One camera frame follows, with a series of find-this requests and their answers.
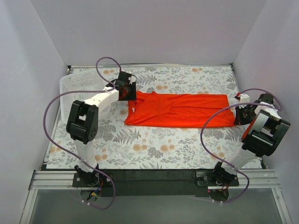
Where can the white plastic laundry basket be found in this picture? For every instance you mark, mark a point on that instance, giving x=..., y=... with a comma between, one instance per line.
x=85, y=80

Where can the aluminium frame rail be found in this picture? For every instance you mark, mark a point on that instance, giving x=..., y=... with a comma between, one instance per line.
x=55, y=179

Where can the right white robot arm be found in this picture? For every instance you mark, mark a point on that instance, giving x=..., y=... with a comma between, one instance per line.
x=262, y=137

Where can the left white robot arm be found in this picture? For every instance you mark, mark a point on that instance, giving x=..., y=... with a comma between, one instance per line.
x=82, y=124

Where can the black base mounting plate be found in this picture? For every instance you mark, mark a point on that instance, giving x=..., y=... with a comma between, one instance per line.
x=166, y=182

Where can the orange t shirt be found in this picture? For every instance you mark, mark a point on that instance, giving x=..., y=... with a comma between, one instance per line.
x=174, y=110

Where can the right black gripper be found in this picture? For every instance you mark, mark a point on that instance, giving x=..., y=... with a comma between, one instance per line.
x=238, y=115

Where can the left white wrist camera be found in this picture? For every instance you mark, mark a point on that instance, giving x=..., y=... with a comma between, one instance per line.
x=132, y=79

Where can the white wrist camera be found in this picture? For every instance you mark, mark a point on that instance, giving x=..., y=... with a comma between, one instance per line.
x=243, y=98
x=132, y=79

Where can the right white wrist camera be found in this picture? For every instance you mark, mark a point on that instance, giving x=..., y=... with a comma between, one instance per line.
x=243, y=98

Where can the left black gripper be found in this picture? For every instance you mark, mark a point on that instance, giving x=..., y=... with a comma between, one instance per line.
x=130, y=92

